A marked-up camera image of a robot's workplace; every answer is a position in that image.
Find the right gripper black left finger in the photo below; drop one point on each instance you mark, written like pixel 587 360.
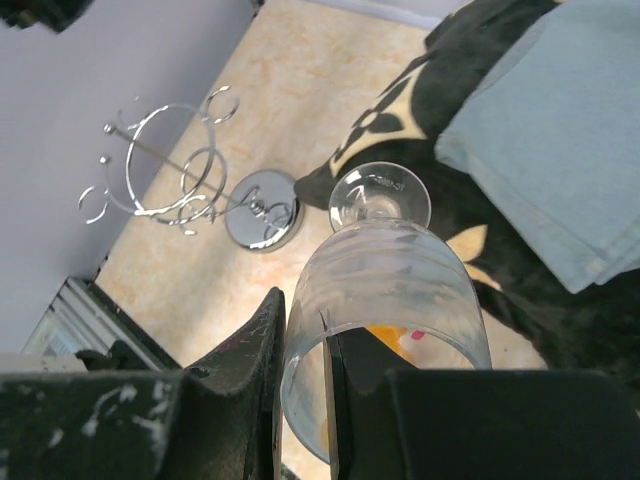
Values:
pixel 219 418

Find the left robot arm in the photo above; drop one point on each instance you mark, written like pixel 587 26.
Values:
pixel 55 15

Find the orange wine glass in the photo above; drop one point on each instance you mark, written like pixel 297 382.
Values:
pixel 395 340

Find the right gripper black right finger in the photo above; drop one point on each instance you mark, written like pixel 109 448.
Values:
pixel 502 424

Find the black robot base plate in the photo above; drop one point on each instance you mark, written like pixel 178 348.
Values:
pixel 137 334

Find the chrome wire glass rack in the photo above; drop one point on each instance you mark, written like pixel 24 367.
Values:
pixel 260 214

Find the light blue folded towel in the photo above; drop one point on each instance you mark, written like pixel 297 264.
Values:
pixel 551 136

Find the clear wine glass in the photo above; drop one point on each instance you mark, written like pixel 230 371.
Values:
pixel 381 266

